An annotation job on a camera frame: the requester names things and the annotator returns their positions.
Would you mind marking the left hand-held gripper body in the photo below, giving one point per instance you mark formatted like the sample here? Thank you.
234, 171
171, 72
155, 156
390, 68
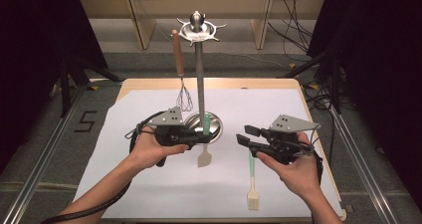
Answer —
170, 131

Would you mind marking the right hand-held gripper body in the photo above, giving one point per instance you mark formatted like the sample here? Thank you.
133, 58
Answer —
285, 141

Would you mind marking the steel utensil stand with hooks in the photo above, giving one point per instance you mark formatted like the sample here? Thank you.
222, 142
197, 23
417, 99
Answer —
200, 84

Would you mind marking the person's left hand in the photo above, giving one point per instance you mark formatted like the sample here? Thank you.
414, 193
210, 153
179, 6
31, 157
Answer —
149, 154

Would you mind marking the person's right hand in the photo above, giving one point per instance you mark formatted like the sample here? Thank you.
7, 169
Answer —
298, 177

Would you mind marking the white table sheet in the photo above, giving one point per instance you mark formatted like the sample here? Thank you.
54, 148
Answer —
215, 190

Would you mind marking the yellow tape piece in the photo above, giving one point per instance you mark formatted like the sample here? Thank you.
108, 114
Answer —
313, 86
94, 88
292, 66

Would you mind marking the black tripod stand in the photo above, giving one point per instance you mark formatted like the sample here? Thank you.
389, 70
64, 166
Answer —
65, 84
335, 84

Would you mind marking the black curtain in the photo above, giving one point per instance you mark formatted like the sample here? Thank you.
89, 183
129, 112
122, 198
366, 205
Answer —
381, 68
40, 51

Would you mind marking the light wooden desk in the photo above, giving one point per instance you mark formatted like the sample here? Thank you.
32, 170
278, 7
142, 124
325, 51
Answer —
232, 5

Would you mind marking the aluminium floor rail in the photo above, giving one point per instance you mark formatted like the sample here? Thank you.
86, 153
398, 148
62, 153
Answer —
361, 164
43, 161

